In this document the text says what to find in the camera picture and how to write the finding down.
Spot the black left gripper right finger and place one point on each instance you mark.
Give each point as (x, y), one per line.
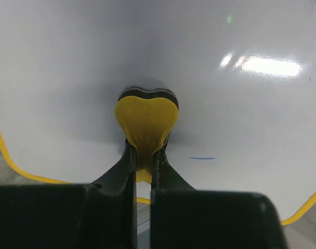
(183, 217)

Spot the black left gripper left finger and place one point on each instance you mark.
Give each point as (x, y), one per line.
(101, 214)

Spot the yellow black whiteboard eraser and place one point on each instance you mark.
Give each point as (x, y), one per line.
(146, 118)

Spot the yellow framed whiteboard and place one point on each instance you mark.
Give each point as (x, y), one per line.
(244, 73)

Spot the aluminium rail frame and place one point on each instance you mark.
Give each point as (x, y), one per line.
(143, 225)

